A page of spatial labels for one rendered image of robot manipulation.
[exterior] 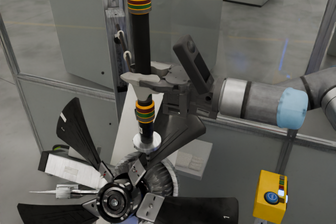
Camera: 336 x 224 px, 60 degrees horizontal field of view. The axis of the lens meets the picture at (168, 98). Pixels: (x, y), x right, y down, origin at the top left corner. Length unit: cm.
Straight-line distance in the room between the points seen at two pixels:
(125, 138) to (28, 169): 177
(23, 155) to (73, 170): 186
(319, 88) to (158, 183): 61
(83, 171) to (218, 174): 93
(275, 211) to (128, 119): 64
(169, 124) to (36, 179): 199
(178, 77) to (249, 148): 109
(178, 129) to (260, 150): 82
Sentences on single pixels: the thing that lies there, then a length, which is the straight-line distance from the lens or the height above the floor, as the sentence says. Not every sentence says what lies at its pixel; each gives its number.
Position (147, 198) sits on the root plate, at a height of 118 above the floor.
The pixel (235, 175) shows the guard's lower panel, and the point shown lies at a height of 62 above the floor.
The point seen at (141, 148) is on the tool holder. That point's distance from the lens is 72.
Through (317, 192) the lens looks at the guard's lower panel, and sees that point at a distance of 181.
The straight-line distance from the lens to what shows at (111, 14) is 120.
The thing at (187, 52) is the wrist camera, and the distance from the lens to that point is 54.
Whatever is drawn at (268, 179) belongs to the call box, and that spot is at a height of 107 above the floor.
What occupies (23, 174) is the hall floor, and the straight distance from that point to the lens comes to 285.
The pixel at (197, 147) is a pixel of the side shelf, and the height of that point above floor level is 86.
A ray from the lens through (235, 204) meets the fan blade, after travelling 94.
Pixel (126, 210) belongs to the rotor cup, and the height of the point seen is 121.
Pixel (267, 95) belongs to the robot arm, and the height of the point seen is 167.
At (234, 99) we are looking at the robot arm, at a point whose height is 166.
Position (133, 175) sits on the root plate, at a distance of 95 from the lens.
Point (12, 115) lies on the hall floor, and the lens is 357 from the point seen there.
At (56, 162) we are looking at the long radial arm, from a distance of 121.
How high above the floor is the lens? 197
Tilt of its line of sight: 35 degrees down
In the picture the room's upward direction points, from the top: straight up
